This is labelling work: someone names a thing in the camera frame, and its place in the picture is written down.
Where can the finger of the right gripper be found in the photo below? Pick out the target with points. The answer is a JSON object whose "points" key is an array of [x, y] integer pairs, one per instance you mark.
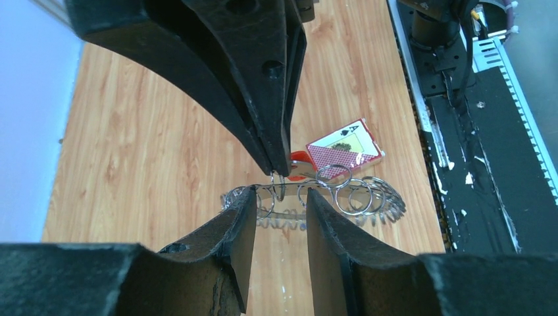
{"points": [[168, 38], [264, 42]]}

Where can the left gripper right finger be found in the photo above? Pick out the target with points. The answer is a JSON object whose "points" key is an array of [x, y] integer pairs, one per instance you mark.
{"points": [[354, 273]]}

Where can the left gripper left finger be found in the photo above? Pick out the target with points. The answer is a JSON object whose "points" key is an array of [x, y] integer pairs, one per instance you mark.
{"points": [[206, 272]]}

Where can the metal disc with keyrings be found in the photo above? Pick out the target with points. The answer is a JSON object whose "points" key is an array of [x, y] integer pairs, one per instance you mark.
{"points": [[283, 203]]}

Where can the red tag key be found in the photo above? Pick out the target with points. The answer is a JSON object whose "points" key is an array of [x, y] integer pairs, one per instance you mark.
{"points": [[302, 166]]}

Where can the playing card box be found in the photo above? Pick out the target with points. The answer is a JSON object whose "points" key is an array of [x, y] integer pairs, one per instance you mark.
{"points": [[345, 149]]}

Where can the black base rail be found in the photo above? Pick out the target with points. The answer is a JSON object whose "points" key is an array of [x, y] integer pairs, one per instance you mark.
{"points": [[488, 184]]}

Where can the white slotted cable duct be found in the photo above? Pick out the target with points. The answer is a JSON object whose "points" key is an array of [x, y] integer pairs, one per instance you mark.
{"points": [[490, 53]]}

